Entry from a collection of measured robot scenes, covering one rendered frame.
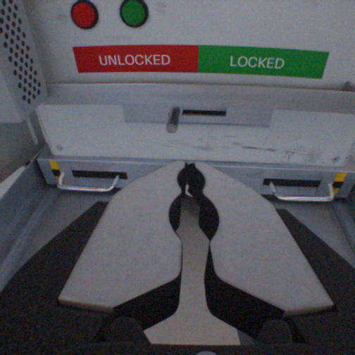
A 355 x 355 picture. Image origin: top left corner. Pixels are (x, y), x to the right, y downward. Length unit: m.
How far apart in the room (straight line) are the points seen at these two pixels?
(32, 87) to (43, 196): 0.24
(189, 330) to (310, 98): 0.31
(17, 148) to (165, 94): 0.39
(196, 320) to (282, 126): 0.28
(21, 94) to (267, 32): 0.28
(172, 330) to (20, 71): 0.33
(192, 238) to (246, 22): 0.30
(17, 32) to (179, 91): 0.19
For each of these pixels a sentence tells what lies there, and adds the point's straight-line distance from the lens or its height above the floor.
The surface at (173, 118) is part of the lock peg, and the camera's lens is 0.35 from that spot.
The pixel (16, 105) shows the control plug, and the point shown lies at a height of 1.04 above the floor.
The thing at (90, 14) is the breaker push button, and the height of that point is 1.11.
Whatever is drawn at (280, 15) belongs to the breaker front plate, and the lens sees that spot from 0.36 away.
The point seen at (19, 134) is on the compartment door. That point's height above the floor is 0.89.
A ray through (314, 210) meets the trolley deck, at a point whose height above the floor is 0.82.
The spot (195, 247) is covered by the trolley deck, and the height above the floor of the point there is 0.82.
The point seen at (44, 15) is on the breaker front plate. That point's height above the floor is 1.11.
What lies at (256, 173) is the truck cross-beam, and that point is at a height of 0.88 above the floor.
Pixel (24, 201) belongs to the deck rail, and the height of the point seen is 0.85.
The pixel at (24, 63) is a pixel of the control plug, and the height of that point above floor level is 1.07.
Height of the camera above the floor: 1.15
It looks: 39 degrees down
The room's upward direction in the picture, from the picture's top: 1 degrees counter-clockwise
